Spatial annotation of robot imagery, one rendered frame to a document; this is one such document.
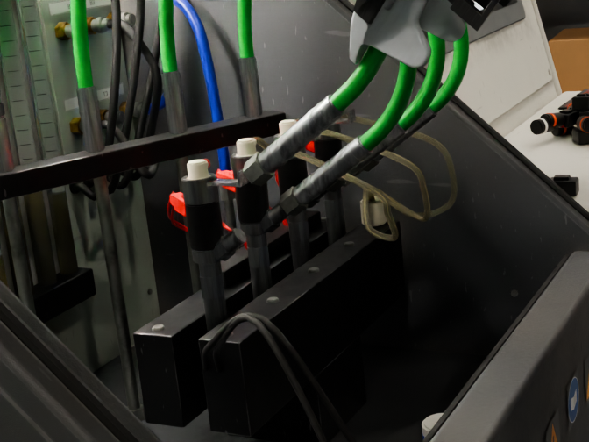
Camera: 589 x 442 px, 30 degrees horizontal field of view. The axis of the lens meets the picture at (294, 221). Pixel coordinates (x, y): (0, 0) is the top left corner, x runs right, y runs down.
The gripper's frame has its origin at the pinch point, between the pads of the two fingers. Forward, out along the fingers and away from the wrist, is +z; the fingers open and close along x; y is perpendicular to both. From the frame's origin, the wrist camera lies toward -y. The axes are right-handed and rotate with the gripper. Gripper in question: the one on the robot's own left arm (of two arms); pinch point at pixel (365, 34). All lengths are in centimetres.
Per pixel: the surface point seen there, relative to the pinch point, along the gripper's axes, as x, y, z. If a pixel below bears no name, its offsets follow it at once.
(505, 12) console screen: 77, -6, 40
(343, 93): -2.4, 1.6, 3.3
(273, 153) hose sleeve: -4.7, 0.0, 10.3
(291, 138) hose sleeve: -4.2, 0.5, 8.4
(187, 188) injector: -7.2, -3.9, 17.3
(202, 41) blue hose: 18.5, -20.1, 28.9
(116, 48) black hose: 10.5, -24.7, 30.0
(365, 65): -1.6, 1.7, 0.7
